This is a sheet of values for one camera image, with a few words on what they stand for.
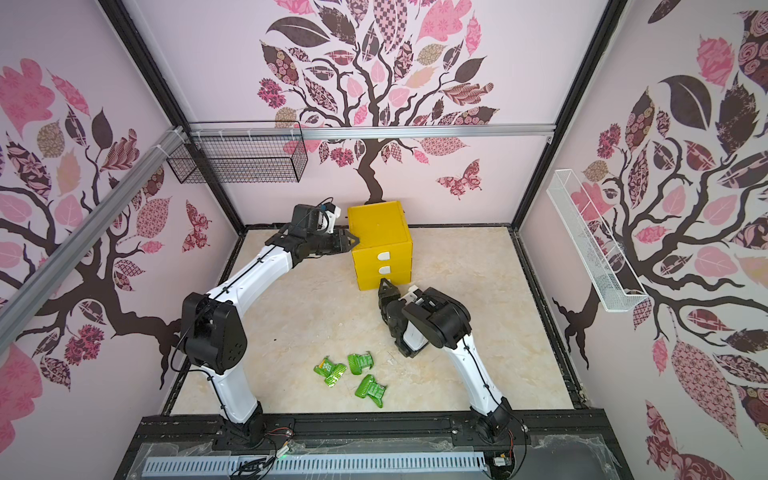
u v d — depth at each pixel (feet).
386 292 2.98
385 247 2.79
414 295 3.04
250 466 2.37
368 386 2.65
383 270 3.02
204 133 2.96
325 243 2.50
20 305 1.63
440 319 1.93
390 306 2.65
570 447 2.35
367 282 3.20
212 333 1.58
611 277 2.17
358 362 2.78
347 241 2.67
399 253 2.93
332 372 2.72
